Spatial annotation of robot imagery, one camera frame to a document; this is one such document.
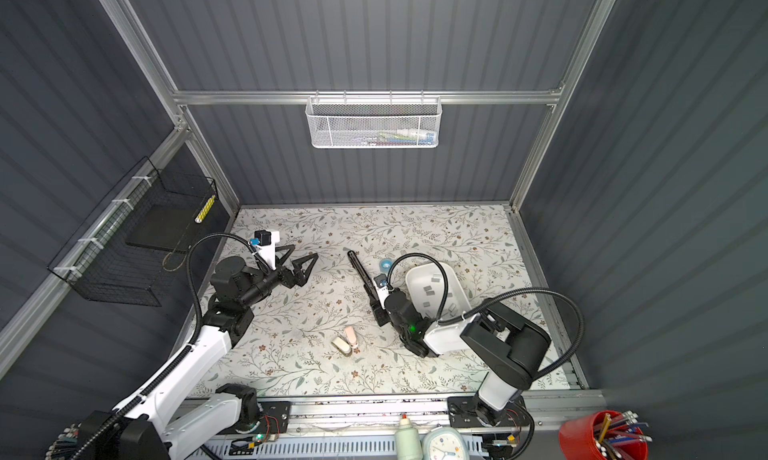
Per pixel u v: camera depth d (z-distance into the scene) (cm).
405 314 67
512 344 47
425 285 97
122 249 71
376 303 79
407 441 64
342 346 83
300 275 68
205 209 81
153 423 41
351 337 84
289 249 79
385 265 102
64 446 57
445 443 68
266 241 65
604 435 61
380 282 76
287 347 85
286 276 68
